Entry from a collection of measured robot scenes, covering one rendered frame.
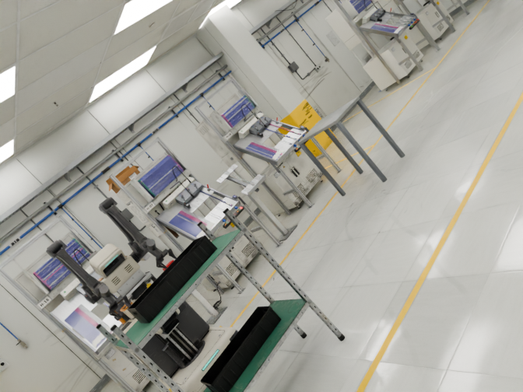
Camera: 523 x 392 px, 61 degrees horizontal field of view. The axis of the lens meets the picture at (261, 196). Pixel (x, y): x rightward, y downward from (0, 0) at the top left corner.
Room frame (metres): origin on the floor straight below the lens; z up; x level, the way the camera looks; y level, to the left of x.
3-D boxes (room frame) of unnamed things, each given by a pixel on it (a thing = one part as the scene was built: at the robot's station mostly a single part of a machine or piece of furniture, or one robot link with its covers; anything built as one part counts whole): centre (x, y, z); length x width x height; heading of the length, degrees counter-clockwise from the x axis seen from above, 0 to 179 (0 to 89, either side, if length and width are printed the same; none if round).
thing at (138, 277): (3.17, 1.11, 0.99); 0.28 x 0.16 x 0.22; 122
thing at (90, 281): (2.91, 1.21, 1.41); 0.11 x 0.06 x 0.43; 122
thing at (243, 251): (5.42, 0.85, 0.31); 0.70 x 0.65 x 0.62; 121
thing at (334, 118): (4.68, -1.05, 0.40); 0.70 x 0.45 x 0.80; 29
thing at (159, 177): (5.35, 0.74, 1.52); 0.51 x 0.13 x 0.27; 121
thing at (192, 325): (3.49, 1.31, 0.59); 0.55 x 0.34 x 0.83; 122
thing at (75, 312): (4.53, 1.99, 0.66); 1.01 x 0.73 x 1.31; 31
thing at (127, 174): (5.55, 0.99, 1.82); 0.68 x 0.30 x 0.20; 121
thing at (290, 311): (2.52, 0.69, 0.55); 0.91 x 0.46 x 1.10; 121
